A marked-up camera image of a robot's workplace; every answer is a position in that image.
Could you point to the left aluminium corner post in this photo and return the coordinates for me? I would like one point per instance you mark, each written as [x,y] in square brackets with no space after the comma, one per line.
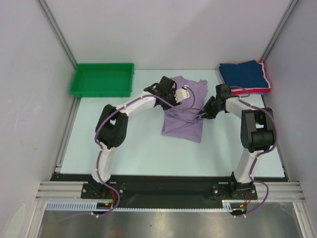
[48,14]

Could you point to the right aluminium corner post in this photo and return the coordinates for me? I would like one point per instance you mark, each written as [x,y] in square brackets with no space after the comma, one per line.
[280,27]

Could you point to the navy blue folded shirt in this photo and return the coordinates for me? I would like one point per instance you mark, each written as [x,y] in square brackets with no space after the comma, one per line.
[244,75]

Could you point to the aluminium frame front rail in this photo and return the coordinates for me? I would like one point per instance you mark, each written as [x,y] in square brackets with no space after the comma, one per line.
[73,191]

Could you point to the aluminium corner post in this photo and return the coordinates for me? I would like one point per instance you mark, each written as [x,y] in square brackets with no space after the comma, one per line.
[280,27]
[48,14]

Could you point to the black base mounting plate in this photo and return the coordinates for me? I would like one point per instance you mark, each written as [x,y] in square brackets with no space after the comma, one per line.
[159,192]

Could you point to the red folded shirt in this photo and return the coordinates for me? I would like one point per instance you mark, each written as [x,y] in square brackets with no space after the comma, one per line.
[252,79]

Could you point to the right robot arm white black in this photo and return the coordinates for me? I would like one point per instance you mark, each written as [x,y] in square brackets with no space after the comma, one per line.
[258,136]

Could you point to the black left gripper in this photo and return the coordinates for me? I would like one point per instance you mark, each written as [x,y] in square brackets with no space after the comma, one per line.
[172,92]

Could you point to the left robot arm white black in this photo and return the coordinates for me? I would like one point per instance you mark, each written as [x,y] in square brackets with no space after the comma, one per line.
[112,126]

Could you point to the purple t shirt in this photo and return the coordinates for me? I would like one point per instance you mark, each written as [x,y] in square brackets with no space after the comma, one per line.
[184,121]

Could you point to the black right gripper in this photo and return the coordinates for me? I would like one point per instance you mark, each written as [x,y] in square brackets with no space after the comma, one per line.
[209,114]

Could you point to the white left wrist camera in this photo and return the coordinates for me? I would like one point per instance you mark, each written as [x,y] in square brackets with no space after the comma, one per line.
[182,94]

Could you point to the green plastic tray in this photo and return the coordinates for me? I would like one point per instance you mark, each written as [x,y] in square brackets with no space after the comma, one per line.
[102,80]

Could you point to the pink folded shirt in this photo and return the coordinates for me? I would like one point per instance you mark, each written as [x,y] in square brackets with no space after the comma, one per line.
[250,88]

